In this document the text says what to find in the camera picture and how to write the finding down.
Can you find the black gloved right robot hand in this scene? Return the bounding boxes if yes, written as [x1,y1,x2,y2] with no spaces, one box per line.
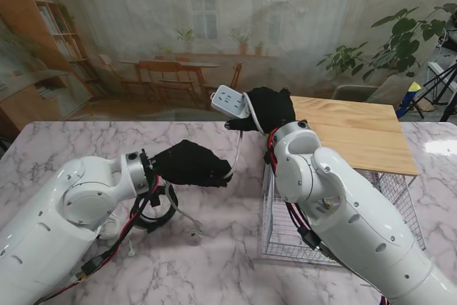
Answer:
[223,86,299,134]

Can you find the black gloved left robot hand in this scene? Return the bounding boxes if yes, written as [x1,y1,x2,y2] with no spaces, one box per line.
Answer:
[151,139,233,189]

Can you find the white power strip with cord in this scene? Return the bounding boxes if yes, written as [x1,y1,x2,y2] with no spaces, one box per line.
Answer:
[166,84,268,238]

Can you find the white wire mesh drawer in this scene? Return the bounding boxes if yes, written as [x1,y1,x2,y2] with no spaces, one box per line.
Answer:
[258,169,426,266]

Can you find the yellow and blue object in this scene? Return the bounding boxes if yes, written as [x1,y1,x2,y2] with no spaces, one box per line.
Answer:
[394,81,426,120]

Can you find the printed room scene backdrop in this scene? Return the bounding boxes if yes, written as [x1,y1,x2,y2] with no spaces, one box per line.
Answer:
[0,0,457,122]

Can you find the black tripod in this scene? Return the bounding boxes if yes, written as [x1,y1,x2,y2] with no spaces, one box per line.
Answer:
[423,53,457,122]

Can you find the black coiled cable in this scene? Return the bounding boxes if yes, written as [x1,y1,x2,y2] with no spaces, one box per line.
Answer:
[134,185,179,229]

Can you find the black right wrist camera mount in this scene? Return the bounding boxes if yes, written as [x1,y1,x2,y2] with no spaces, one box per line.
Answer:
[263,147,279,177]

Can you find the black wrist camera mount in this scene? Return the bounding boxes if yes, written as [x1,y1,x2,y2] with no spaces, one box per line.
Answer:
[263,147,279,177]
[148,176,169,209]

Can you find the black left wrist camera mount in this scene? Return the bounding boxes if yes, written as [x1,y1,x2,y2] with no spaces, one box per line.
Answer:
[148,176,169,209]

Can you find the white wired earphones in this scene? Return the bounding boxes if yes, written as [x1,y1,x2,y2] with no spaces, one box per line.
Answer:
[101,211,136,258]

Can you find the right arm red black cables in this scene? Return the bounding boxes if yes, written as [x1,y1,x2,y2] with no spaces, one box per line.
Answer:
[266,129,354,270]

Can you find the arm red black cables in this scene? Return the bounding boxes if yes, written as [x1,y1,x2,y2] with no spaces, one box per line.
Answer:
[35,172,161,302]
[266,129,354,270]

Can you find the left arm red black cables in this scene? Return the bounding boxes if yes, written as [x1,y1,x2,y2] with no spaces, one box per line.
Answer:
[35,172,161,302]

